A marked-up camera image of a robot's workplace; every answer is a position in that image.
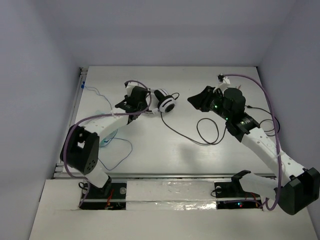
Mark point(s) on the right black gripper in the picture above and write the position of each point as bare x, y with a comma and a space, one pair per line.
200, 102

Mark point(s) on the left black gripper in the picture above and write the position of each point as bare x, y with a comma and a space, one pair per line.
126, 104

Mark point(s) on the black white headphones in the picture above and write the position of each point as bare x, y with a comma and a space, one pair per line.
161, 101

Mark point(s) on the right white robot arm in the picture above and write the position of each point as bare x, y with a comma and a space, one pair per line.
295, 186

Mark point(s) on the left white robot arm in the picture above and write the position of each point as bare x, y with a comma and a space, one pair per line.
80, 150

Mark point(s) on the teal cat-ear headphones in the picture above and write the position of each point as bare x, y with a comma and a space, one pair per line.
105, 141

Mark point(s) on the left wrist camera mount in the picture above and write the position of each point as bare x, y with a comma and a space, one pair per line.
129, 85

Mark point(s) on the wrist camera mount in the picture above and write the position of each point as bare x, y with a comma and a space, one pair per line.
129, 85
224, 82

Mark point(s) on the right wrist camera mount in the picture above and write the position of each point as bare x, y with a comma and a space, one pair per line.
224, 82

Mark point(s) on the aluminium rail frame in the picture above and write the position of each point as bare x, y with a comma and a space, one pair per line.
184, 143

